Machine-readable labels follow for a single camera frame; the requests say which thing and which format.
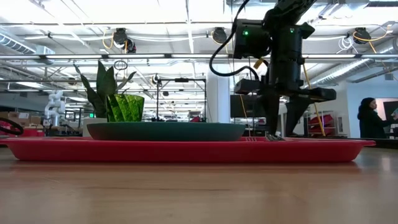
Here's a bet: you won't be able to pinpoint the teal round plate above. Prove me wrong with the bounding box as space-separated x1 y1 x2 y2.
86 121 246 142

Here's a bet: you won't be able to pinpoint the person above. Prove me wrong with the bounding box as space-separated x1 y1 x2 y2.
356 96 398 139

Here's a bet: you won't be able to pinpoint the cardboard boxes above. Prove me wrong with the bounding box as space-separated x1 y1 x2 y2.
0 111 42 126

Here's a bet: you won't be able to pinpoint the black hanging cable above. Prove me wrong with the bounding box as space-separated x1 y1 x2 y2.
230 0 234 94

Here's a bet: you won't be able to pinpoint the white plant pot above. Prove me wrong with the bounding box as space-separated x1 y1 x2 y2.
82 117 108 138

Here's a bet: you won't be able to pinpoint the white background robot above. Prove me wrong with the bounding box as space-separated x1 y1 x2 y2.
44 90 67 128

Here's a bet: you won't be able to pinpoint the red object with black loop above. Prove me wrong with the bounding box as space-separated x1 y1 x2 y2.
0 117 24 137

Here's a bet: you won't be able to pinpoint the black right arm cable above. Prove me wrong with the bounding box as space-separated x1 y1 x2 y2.
208 0 261 80

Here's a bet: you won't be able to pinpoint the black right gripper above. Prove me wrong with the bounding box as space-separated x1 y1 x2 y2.
233 57 337 137

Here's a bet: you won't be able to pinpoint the green snake plant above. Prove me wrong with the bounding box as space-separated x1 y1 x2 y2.
73 60 137 119

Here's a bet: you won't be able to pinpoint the silver ceiling duct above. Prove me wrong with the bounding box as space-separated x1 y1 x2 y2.
312 57 398 88
0 30 56 65

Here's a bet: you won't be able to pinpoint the long ceiling light strip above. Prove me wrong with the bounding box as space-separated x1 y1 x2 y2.
0 53 398 60

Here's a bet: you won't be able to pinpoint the red bin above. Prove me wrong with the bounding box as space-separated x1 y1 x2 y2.
21 128 46 138

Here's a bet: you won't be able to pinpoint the black monitor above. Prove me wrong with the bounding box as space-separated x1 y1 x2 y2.
229 95 264 119

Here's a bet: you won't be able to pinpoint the white building column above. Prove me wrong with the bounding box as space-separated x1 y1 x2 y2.
206 64 231 123

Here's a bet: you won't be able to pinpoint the green faceted glass cup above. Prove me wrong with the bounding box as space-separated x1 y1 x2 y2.
105 93 146 123

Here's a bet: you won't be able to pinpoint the red plastic tray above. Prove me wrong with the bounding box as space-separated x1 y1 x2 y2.
0 136 376 163

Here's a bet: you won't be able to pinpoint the black background rig frame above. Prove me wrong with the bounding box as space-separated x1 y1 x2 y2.
155 77 208 122

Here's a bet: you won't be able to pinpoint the yellow hanging cable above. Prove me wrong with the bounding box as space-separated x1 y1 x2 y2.
303 63 326 138
238 93 249 119

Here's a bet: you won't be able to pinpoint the shelf with red bins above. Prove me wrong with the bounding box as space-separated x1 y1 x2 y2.
306 110 337 137

